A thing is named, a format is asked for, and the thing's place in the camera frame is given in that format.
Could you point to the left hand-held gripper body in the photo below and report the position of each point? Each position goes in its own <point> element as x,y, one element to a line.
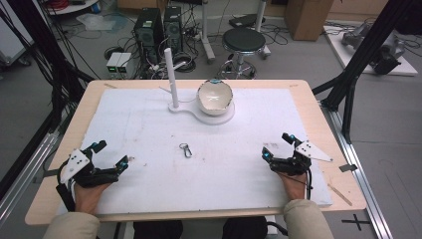
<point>75,163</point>

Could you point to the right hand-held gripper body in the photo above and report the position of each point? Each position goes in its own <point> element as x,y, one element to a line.
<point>312,151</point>

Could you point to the person's left hand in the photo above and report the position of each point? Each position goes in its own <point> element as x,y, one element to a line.
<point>87,198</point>

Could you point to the person's right hand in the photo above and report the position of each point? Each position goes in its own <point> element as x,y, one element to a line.
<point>295,187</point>

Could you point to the grey tape piece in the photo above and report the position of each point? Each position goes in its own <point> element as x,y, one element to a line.
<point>49,172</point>
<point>348,167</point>

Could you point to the light wooden table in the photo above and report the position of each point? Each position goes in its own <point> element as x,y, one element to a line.
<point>331,113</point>

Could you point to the thin wooden stick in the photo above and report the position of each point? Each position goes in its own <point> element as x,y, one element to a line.
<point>340,195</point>

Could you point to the tan tape piece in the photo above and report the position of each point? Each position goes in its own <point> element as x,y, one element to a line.
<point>293,85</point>
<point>110,85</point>

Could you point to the white table cloth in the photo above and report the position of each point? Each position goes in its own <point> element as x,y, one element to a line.
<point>215,179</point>

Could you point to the person's left leg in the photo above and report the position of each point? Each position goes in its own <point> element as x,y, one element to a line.
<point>158,229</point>

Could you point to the person's leg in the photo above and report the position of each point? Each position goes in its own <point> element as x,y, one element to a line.
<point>158,229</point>
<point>245,229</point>

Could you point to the person's right leg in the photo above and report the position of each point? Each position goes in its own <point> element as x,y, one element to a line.
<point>245,229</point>

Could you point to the white bowl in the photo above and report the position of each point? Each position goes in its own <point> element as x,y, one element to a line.
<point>214,99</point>

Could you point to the white power supply unit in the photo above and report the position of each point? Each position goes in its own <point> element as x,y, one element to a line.
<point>124,63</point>
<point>112,63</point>

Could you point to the blue tape piece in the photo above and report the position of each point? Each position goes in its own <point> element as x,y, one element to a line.
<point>215,81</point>

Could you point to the white board on floor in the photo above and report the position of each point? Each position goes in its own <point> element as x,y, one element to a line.
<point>351,58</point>

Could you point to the black round stool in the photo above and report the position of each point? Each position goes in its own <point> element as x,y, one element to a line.
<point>244,40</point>

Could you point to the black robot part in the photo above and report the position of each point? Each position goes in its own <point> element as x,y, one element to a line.
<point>384,61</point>

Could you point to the cardboard box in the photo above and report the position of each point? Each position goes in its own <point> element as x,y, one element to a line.
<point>307,20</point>

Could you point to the white desk leg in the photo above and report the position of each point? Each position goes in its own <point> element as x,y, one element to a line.
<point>206,36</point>
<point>261,20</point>

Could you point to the clear plastic sheet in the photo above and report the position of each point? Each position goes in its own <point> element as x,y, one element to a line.
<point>99,22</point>

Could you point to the flat black device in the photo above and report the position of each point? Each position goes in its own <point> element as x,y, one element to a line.
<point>245,20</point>

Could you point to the grey robot part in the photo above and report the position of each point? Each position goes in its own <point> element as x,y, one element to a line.
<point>361,35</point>

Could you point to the black computer tower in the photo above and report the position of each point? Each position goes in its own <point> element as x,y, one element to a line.
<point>173,28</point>
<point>147,31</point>

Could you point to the white round table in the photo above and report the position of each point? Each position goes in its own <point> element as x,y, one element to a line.
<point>71,7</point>

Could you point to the aluminium rail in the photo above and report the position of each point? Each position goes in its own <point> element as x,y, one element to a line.
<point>361,179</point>
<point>23,179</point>

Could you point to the white stand with post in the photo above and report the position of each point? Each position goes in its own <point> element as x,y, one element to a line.
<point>172,79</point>

